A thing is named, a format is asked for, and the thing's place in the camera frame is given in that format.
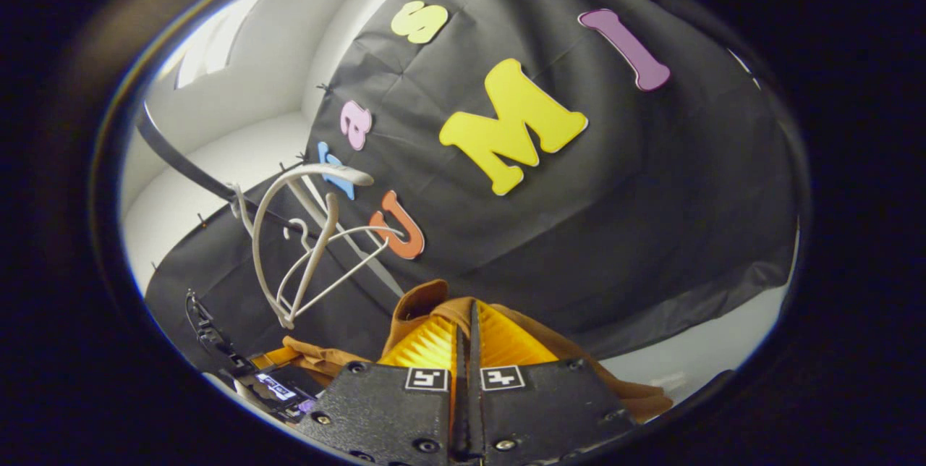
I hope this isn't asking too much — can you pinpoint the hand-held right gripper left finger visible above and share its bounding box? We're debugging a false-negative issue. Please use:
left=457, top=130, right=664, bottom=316
left=295, top=310, right=467, bottom=466

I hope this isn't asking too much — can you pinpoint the black backdrop cloth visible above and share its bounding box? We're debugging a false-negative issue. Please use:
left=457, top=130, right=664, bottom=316
left=145, top=0, right=804, bottom=380

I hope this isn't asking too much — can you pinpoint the white plastic hanger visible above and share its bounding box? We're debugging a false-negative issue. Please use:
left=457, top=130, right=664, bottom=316
left=277, top=220, right=406, bottom=318
left=230, top=164, right=377, bottom=331

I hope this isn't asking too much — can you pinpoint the display screen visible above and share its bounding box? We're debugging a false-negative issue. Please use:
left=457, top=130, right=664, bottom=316
left=250, top=368, right=323, bottom=416

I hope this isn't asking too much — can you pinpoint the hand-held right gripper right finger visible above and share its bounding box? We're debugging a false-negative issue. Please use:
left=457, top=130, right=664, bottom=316
left=467, top=298, right=637, bottom=466

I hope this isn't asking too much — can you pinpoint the brown jacket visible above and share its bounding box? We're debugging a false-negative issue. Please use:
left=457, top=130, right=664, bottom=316
left=250, top=279, right=674, bottom=423

